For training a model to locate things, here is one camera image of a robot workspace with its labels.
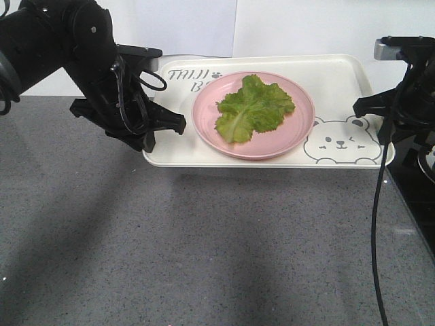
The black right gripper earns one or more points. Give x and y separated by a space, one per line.
414 94

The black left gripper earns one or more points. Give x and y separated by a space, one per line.
117 103

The cream bear serving tray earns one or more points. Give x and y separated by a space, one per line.
334 82

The pink round plate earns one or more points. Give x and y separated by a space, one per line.
293 131

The green lettuce leaf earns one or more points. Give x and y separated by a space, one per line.
255 107

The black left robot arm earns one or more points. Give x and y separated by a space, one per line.
42 37

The black induction cooktop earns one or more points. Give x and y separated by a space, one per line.
410 170

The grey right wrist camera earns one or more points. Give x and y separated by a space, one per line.
383 51

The grey wrist depth camera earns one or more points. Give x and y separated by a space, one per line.
154 62

